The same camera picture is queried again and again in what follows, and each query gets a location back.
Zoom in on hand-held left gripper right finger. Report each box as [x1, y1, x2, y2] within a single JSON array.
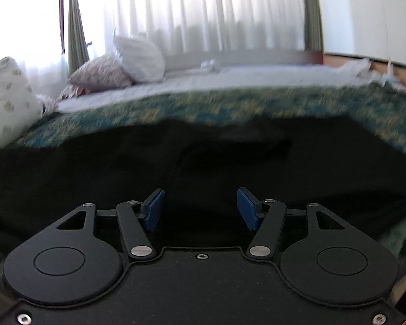
[[236, 187, 347, 262]]

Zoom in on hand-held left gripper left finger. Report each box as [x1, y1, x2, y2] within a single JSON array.
[[56, 189, 166, 262]]

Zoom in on black pants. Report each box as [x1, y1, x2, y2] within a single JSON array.
[[0, 115, 406, 254]]

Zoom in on teal patterned blanket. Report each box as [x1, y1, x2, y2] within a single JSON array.
[[0, 83, 406, 312]]

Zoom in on white bed sheet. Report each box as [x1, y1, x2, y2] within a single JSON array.
[[56, 61, 373, 114]]

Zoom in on grey floral pillow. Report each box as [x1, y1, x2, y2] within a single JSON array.
[[59, 54, 133, 99]]

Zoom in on plain white pillow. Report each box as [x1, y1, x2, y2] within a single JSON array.
[[113, 34, 166, 82]]

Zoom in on large white floral cushion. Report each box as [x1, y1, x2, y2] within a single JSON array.
[[0, 57, 44, 163]]

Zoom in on white crumpled cloth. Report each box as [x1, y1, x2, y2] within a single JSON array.
[[367, 61, 406, 96]]

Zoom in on green curtain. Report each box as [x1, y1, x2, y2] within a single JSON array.
[[303, 0, 325, 54], [59, 0, 90, 75]]

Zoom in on sheer white curtain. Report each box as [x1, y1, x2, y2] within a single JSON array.
[[81, 0, 307, 62]]

